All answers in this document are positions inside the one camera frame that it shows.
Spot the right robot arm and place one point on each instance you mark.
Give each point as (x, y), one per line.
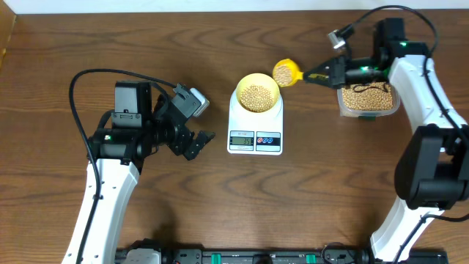
(432, 173)

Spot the yellow measuring scoop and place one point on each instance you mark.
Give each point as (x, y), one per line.
(297, 74)

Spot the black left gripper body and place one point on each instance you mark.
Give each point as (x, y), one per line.
(165, 130)

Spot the white digital kitchen scale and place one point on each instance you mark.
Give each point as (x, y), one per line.
(254, 133)

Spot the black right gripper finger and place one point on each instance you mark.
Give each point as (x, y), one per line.
(321, 71)
(321, 80)

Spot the soybeans in bowl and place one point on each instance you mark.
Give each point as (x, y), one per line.
(257, 98)

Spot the green tape strip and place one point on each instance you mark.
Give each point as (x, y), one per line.
(367, 117)

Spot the clear plastic container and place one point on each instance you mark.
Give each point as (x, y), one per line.
(346, 112)

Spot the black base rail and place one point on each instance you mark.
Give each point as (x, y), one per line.
(152, 251)

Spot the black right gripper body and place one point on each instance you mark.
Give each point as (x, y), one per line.
(338, 80)

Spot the soybeans in container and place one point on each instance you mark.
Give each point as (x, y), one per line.
(368, 97)

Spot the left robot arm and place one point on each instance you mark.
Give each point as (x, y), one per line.
(124, 137)

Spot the soybeans in scoop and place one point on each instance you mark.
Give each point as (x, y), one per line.
(282, 75)

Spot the yellow bowl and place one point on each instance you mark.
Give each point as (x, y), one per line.
(257, 79)

